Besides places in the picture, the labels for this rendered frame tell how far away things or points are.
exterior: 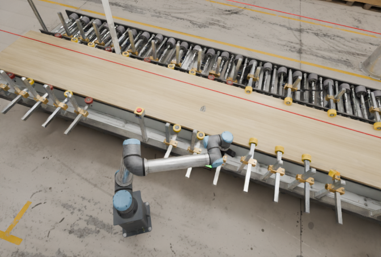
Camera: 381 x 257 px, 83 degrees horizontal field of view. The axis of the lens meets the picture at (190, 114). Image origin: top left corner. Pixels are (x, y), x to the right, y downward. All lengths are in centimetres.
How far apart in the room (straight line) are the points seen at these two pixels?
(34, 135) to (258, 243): 320
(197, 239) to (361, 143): 200
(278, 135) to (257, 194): 96
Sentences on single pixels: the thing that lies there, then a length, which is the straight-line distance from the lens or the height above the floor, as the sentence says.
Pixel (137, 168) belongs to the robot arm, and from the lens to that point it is 143.
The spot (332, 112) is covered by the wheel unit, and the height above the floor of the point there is 98.
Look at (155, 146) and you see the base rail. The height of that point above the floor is 70.
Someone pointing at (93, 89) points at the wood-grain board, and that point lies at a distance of 260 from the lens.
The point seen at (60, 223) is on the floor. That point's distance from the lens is 303.
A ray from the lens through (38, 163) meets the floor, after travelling 343.
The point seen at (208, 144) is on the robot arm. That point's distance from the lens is 157.
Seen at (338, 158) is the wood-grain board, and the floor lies 90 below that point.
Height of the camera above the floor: 272
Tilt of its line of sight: 54 degrees down
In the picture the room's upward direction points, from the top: 6 degrees clockwise
